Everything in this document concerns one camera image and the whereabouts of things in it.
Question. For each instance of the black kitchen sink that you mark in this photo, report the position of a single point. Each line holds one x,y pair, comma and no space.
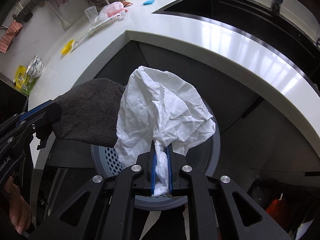
257,21

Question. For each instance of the yellow green detergent pouch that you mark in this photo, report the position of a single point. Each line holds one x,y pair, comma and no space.
23,81

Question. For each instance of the person's left hand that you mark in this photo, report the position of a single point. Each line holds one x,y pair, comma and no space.
20,213

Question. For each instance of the blue silicone brush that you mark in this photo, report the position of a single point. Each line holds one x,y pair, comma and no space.
148,2

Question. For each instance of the stacked patterned ceramic bowls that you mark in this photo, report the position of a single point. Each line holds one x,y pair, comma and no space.
35,67

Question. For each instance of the white bottle brush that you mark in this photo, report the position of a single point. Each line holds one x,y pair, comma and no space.
64,22

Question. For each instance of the dark grey rag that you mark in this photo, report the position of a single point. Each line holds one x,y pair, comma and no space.
86,113

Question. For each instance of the clear plastic bag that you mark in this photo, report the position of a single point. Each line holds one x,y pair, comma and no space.
109,11

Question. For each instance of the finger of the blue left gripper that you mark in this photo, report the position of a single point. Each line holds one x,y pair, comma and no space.
35,112

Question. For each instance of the clear blister package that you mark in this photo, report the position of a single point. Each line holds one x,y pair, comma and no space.
98,27

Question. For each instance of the red patterned snack wrapper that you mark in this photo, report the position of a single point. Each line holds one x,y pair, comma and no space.
126,3

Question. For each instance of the grey perforated trash basket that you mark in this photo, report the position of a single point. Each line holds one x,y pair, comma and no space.
204,157

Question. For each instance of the pink sponge cloth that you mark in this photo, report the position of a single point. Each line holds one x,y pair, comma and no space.
9,35

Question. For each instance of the clear plastic cup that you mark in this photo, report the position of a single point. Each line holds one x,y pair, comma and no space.
92,14

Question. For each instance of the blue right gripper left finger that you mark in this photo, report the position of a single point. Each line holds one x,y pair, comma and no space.
152,168

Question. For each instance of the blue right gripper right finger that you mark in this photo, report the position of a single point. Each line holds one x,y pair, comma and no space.
169,153

